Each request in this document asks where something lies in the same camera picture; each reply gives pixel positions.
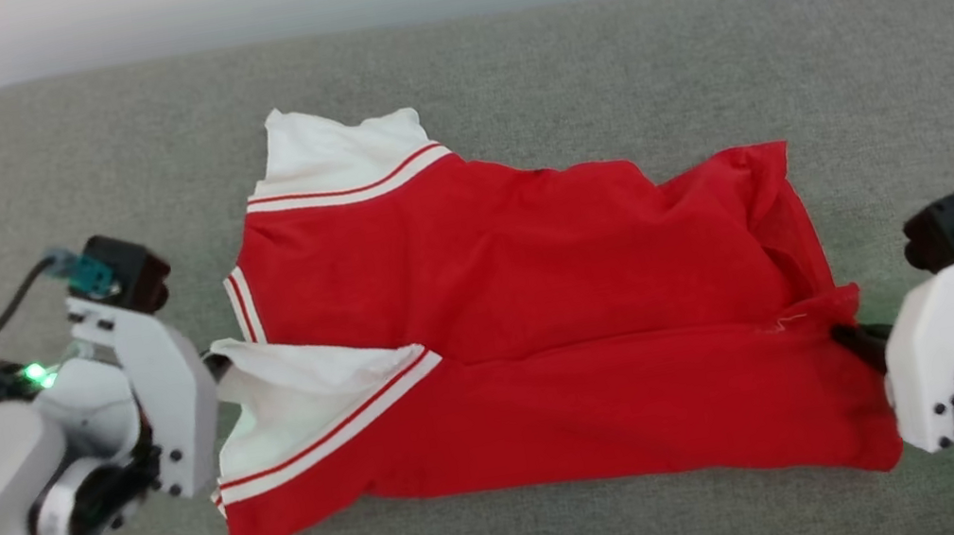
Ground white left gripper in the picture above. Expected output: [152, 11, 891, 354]
[66, 274, 256, 514]

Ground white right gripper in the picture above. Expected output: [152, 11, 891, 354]
[823, 250, 954, 465]

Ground red and white shirt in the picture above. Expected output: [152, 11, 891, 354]
[153, 19, 910, 535]

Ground black cable with teal plug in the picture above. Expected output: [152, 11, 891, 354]
[0, 239, 138, 430]

